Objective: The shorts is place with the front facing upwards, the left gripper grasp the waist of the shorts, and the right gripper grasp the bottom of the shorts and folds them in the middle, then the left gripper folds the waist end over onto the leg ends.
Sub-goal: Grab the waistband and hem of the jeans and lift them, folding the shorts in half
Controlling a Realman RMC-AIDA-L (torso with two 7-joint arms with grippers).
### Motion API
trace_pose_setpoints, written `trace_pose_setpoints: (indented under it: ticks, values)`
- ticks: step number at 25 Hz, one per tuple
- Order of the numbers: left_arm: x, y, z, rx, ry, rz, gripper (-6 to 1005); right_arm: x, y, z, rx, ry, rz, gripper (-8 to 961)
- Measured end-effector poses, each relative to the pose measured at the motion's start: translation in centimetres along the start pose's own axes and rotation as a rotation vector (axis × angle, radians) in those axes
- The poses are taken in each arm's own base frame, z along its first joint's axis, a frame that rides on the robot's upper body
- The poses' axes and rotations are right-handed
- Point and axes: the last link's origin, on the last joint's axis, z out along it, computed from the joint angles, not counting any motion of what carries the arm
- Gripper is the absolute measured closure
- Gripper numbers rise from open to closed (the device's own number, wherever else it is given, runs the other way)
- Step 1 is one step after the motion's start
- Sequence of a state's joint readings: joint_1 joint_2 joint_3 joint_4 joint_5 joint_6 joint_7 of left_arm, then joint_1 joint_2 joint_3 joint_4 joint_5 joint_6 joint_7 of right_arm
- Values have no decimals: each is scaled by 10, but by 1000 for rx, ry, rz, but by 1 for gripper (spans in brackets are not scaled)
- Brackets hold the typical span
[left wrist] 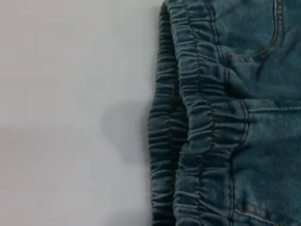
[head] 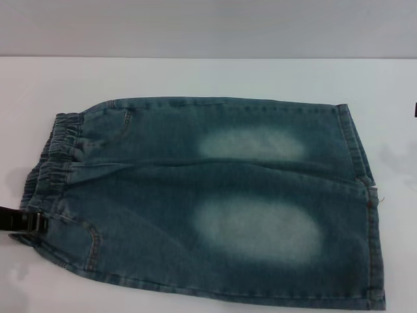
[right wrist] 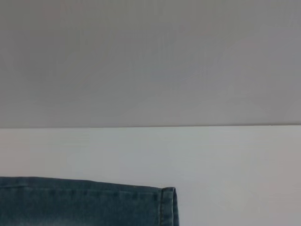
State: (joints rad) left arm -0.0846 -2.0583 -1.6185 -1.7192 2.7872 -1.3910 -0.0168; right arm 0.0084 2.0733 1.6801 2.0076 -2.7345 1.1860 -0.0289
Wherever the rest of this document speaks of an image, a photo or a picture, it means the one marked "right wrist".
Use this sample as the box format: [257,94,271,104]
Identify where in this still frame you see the blue denim shorts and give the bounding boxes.
[0,176,180,226]

